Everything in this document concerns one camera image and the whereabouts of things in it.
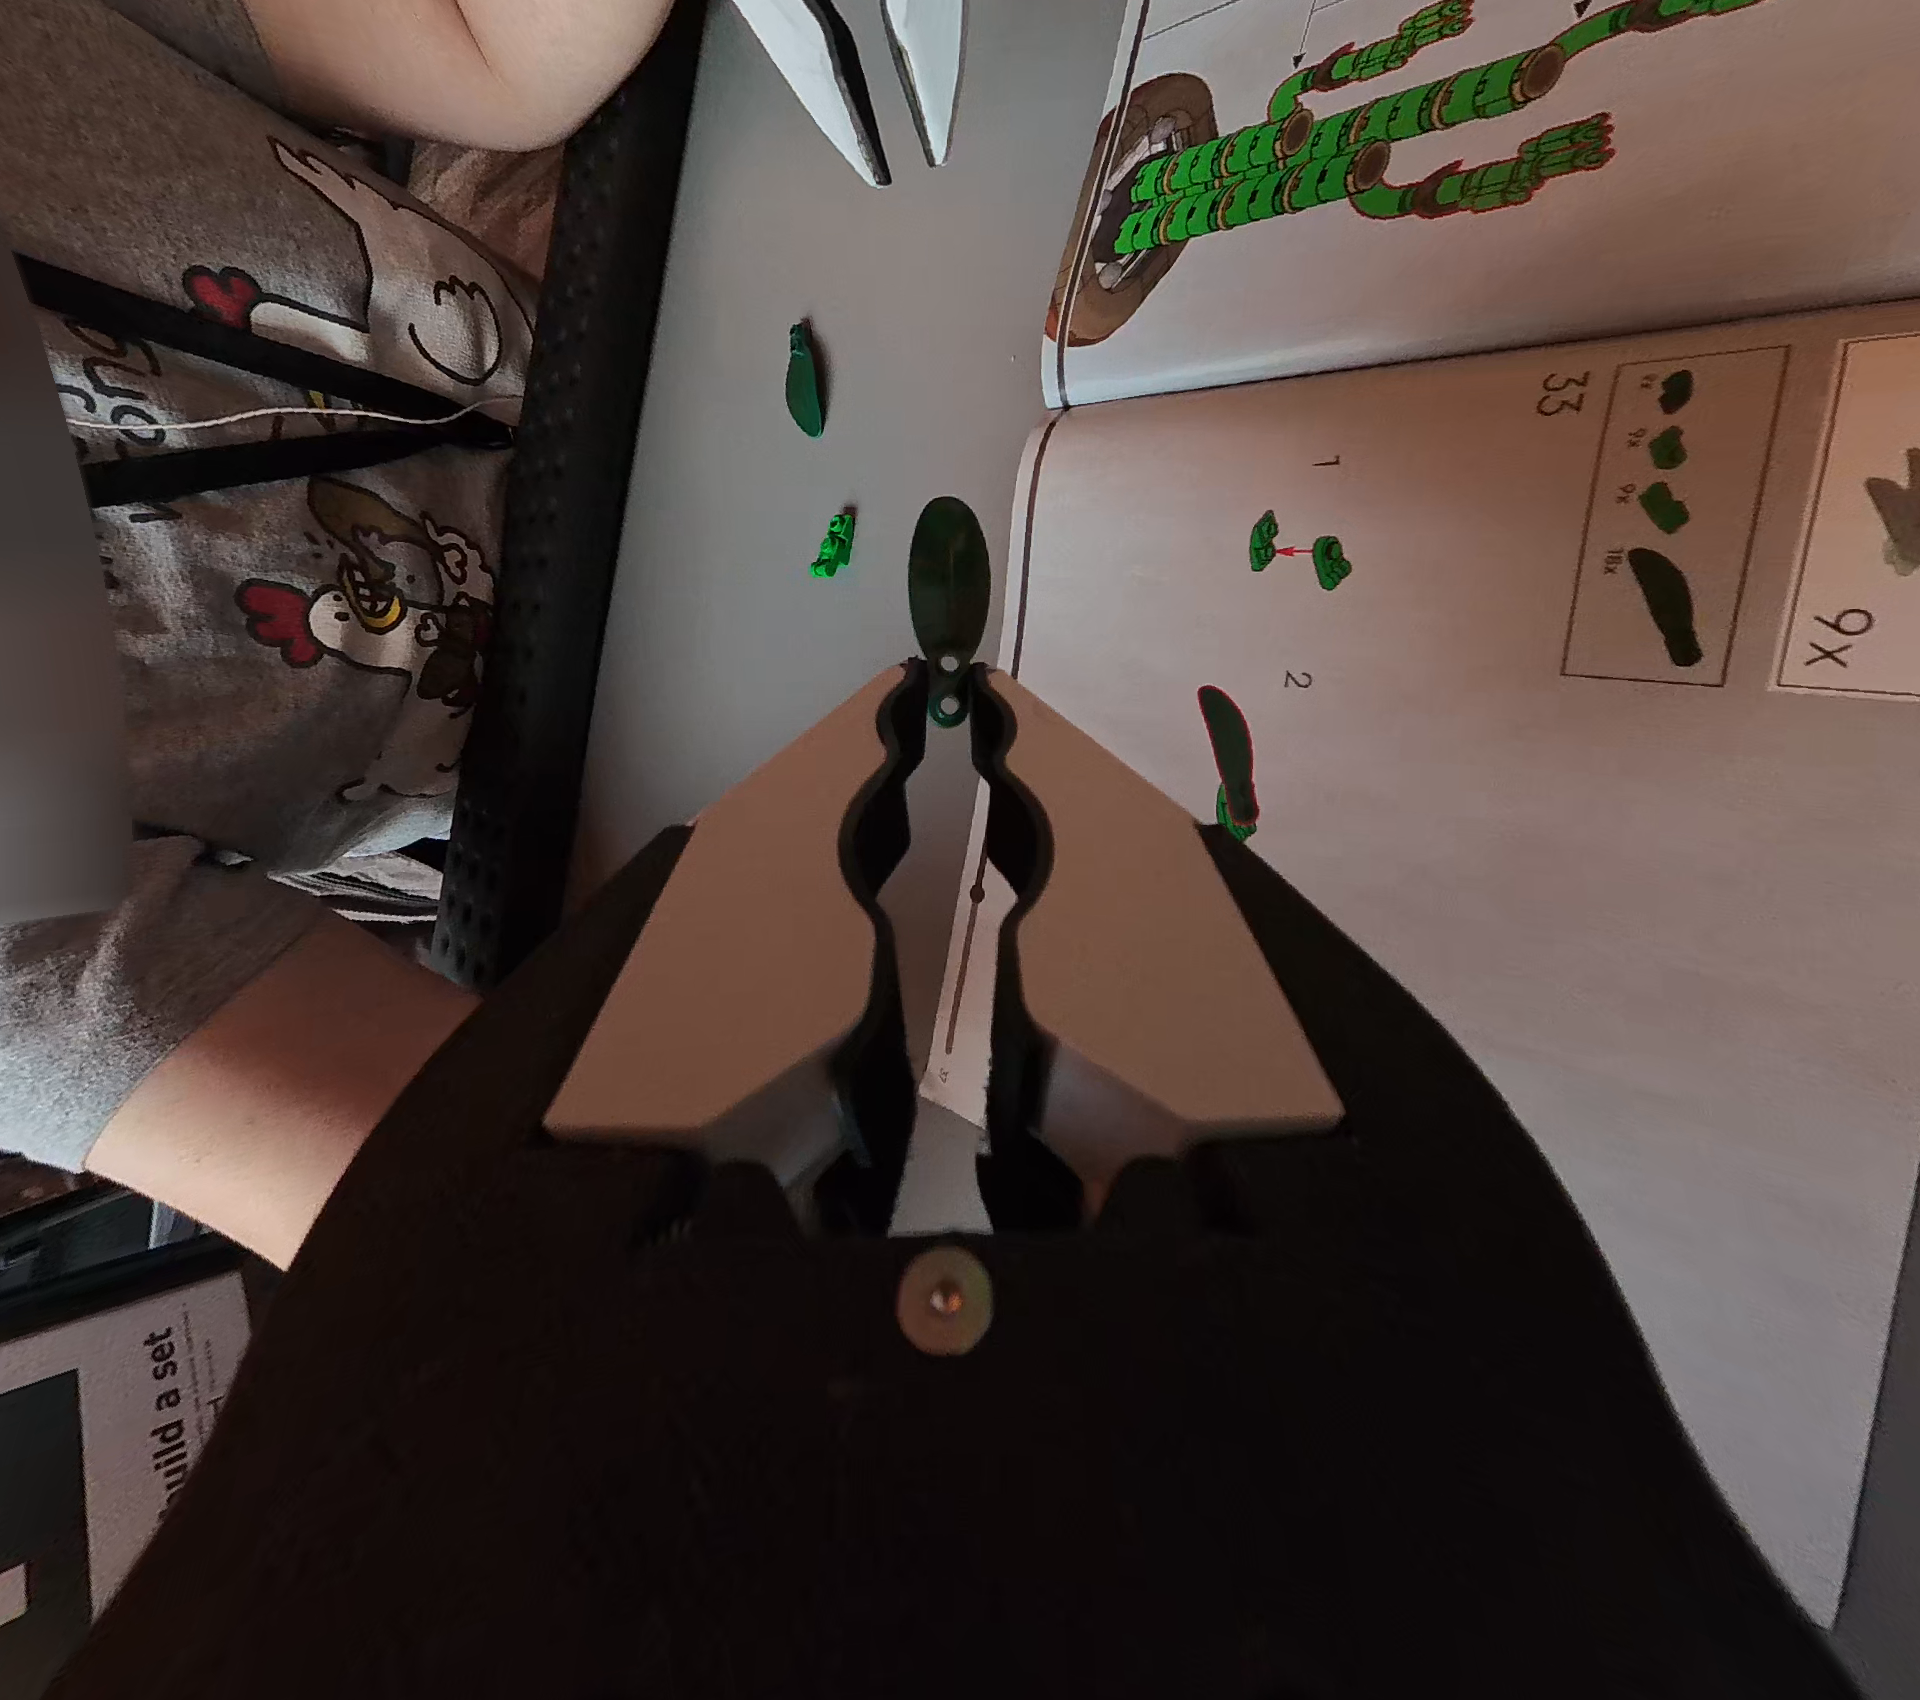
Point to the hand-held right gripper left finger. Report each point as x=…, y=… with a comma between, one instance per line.
x=720, y=951

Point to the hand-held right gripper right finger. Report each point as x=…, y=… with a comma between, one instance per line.
x=1155, y=964

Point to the dark green lego leaf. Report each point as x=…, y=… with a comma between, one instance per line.
x=949, y=574
x=807, y=380

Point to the person's right forearm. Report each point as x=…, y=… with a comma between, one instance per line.
x=254, y=1100

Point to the lego instruction booklet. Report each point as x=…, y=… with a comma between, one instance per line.
x=1501, y=831

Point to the small bright green lego piece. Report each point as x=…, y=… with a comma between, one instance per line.
x=835, y=543

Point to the black perforated edge guard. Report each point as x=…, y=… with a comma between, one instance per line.
x=555, y=531

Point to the person in grey chicken shirt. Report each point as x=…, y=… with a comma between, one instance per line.
x=224, y=531

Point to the white printed sign card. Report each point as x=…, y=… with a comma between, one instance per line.
x=165, y=1430

